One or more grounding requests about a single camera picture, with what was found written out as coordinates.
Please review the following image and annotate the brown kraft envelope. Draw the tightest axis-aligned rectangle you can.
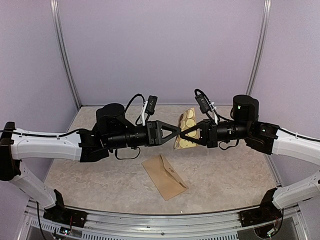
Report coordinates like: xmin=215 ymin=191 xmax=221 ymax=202
xmin=142 ymin=154 xmax=189 ymax=201

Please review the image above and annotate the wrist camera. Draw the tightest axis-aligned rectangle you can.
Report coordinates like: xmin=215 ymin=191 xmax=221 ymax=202
xmin=145 ymin=95 xmax=158 ymax=116
xmin=195 ymin=94 xmax=211 ymax=114

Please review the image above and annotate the round sticker seal sheet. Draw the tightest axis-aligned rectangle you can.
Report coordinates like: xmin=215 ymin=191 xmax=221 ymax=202
xmin=173 ymin=107 xmax=200 ymax=150

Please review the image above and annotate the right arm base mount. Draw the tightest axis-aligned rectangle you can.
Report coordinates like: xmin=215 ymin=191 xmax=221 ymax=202
xmin=239 ymin=188 xmax=283 ymax=227

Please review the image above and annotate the right aluminium frame post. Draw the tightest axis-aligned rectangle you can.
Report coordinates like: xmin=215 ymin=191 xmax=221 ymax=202
xmin=245 ymin=0 xmax=272 ymax=96

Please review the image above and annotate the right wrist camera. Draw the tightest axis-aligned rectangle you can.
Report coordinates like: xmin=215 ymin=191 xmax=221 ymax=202
xmin=195 ymin=94 xmax=211 ymax=114

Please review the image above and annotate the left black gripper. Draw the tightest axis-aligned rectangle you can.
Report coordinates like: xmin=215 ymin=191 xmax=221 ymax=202
xmin=107 ymin=120 xmax=182 ymax=150

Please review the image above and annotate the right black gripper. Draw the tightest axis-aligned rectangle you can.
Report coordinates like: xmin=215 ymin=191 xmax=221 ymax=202
xmin=180 ymin=118 xmax=251 ymax=149

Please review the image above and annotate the aluminium frame post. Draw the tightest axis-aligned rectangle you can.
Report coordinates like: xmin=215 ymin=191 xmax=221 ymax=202
xmin=50 ymin=0 xmax=82 ymax=111
xmin=245 ymin=0 xmax=272 ymax=96

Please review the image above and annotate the left aluminium frame post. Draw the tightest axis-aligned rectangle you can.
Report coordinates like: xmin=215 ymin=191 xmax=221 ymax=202
xmin=50 ymin=0 xmax=82 ymax=111

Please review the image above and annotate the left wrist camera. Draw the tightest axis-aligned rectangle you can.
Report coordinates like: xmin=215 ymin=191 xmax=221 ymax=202
xmin=145 ymin=95 xmax=158 ymax=116

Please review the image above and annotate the front aluminium rail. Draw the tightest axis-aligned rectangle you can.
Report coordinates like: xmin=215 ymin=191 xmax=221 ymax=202
xmin=23 ymin=206 xmax=301 ymax=240

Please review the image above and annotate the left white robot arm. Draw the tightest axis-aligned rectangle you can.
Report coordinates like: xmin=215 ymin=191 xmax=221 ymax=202
xmin=0 ymin=103 xmax=181 ymax=223

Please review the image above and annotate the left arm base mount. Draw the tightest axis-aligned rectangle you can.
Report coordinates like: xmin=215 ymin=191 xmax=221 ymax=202
xmin=43 ymin=189 xmax=88 ymax=228

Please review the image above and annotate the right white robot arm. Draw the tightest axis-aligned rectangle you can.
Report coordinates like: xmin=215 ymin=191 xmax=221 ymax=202
xmin=180 ymin=94 xmax=320 ymax=222

